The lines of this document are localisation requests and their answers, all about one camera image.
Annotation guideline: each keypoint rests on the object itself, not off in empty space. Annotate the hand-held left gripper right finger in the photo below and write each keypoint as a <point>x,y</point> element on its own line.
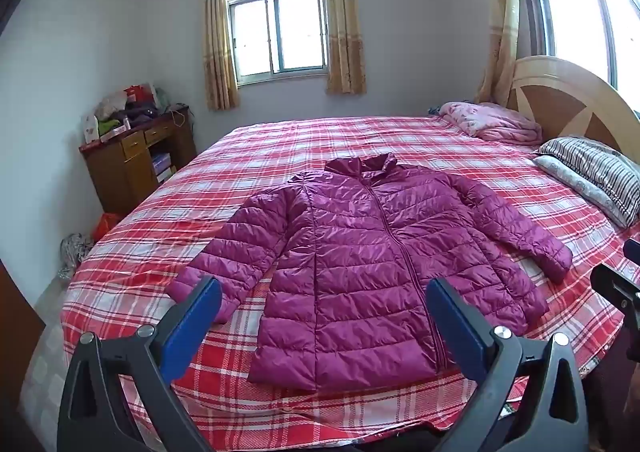
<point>455,327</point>

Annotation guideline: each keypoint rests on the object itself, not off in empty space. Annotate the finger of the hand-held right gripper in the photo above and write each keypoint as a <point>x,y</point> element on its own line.
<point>617,284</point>
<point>633,250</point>

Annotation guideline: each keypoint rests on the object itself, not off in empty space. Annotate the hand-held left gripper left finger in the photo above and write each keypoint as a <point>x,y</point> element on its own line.
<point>192,327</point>

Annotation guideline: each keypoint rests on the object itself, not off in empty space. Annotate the purple down jacket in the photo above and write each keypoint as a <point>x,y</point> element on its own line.
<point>360,257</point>

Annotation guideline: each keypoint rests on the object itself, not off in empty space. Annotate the striped pillow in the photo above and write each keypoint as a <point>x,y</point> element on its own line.
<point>600,171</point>

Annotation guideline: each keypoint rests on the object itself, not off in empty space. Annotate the red plaid bed sheet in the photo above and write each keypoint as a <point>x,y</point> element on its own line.
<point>150,242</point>

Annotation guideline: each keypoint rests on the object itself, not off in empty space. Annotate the grey floral pillow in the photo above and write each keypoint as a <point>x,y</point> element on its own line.
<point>565,177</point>

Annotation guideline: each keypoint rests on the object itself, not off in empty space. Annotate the red plastic bag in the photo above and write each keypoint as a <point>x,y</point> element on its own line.
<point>105,227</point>

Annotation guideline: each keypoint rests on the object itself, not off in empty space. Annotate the silver plastic bag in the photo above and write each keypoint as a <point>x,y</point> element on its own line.
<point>75,254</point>

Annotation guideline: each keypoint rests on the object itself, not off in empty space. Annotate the grey floral mattress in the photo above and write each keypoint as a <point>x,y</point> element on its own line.
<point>45,382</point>

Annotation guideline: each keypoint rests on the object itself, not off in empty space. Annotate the stack of books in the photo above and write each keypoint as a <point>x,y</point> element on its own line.
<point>161,166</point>

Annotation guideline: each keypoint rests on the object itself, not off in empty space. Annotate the brown wooden desk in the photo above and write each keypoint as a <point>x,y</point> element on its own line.
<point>125,171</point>

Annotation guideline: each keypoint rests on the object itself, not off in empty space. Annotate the wooden bed headboard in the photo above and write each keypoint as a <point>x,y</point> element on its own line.
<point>555,96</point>

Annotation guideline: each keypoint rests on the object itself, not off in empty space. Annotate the brown wooden cabinet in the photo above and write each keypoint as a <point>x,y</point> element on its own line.
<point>17,327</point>

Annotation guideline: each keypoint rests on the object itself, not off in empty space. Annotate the pink floral quilt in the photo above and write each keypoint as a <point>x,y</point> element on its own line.
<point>490,124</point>

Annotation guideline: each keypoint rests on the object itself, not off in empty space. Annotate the pink flat box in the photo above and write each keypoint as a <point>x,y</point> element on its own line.
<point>114,134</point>

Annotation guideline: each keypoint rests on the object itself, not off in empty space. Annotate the green cloth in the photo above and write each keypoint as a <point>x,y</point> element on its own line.
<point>107,126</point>

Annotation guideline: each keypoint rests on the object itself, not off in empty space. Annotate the dark purple garment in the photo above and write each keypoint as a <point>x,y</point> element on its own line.
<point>142,114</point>

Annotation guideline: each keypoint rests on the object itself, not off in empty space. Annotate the white printed paper bag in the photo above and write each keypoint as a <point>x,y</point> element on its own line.
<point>91,129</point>

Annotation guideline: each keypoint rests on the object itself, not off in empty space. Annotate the pale bundled garment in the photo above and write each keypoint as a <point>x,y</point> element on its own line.
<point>111,104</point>

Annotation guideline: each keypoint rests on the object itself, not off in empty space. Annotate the red gift bag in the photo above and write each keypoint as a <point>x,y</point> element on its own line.
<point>137,94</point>

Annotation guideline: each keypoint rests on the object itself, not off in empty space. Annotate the tall yellow floral curtain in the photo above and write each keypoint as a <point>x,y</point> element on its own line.
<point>502,31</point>

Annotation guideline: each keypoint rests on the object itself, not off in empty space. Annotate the sliding glass window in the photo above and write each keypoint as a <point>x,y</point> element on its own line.
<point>277,31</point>

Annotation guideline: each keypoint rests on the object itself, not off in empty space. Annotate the large aluminium frame window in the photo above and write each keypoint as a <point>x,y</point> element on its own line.
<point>575,6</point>

